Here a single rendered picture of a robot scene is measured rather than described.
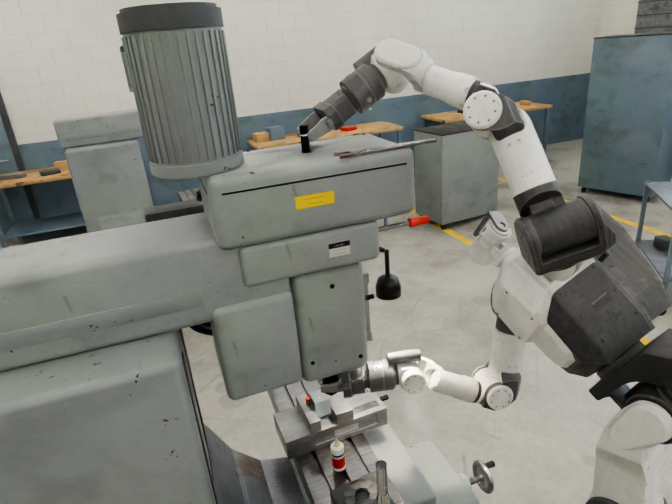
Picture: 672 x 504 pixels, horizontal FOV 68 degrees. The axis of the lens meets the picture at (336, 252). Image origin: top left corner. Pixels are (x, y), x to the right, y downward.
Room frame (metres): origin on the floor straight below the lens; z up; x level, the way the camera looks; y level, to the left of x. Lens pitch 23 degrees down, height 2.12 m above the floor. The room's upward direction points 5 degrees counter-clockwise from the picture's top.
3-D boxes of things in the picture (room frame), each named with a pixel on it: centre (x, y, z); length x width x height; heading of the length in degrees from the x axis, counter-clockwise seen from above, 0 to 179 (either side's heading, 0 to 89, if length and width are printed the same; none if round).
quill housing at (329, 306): (1.18, 0.05, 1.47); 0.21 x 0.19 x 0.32; 18
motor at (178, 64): (1.10, 0.29, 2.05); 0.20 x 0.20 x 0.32
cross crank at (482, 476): (1.34, -0.43, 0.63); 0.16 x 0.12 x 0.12; 108
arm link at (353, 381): (1.19, -0.04, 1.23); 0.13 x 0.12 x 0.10; 3
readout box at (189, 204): (1.41, 0.44, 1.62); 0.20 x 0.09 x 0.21; 108
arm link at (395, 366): (1.19, -0.16, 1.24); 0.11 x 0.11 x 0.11; 3
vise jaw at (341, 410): (1.34, 0.04, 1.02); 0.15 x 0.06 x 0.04; 20
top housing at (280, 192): (1.18, 0.06, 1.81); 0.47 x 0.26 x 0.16; 108
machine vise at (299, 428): (1.34, 0.07, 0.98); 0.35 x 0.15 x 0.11; 110
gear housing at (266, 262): (1.17, 0.09, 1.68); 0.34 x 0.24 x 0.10; 108
